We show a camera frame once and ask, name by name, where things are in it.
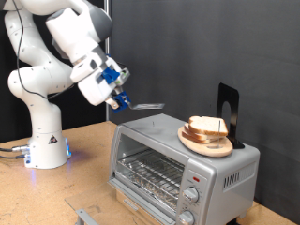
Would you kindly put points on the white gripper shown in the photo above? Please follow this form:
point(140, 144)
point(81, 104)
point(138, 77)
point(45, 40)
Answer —
point(93, 90)

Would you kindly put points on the metal spatula with blue block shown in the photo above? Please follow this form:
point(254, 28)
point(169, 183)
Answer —
point(123, 101)

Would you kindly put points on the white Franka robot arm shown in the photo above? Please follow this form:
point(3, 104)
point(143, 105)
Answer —
point(43, 125)

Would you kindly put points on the silver toaster oven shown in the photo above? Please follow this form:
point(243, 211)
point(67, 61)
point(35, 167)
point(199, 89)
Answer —
point(231, 200)

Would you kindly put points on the vertical metal pole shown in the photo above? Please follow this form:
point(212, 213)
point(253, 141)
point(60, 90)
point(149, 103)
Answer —
point(108, 43)

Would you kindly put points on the thin metal rod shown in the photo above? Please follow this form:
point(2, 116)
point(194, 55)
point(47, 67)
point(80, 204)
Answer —
point(219, 134)

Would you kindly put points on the round wooden plate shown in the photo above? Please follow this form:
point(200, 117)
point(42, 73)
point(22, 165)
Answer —
point(215, 150)

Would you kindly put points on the black metal bookend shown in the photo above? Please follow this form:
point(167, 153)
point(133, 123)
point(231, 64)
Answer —
point(234, 100)

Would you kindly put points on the wooden box with slots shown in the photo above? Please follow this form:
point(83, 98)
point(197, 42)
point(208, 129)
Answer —
point(140, 215)

